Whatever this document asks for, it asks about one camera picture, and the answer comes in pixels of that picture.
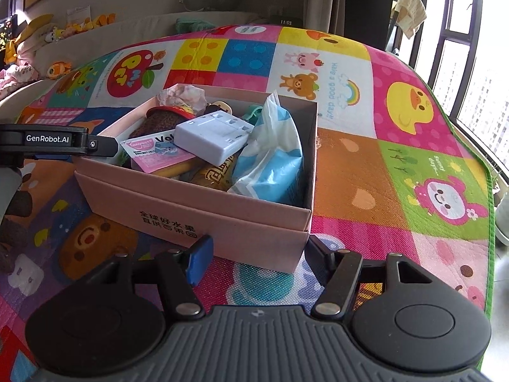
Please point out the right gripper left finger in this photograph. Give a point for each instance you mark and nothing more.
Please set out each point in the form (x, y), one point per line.
(178, 272)

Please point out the pink cardboard box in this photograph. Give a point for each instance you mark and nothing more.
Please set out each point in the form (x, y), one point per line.
(244, 229)

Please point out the yellow plush toys row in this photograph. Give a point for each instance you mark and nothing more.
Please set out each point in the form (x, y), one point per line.
(78, 28)

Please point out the colourful cartoon play mat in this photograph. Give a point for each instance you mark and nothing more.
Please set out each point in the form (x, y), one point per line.
(391, 175)

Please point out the white charger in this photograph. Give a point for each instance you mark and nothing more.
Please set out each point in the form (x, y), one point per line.
(213, 137)

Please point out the pink blue card pack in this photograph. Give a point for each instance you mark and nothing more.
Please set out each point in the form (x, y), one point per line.
(151, 153)

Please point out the left hand brown glove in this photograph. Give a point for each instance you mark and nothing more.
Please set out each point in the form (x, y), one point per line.
(14, 237)

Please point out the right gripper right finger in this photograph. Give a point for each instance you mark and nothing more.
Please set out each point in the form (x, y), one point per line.
(338, 272)

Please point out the orange fish plush toy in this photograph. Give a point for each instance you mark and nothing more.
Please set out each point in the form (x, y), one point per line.
(58, 69)

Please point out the white pink wrapper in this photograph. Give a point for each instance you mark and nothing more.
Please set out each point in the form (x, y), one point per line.
(188, 99)

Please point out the blue white tissue pack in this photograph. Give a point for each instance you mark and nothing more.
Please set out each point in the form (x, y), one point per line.
(271, 165)

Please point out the hanging beige cloth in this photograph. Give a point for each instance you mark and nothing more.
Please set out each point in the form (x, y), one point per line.
(409, 15)

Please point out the packaged bread bun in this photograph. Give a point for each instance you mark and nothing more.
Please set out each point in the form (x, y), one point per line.
(198, 172)

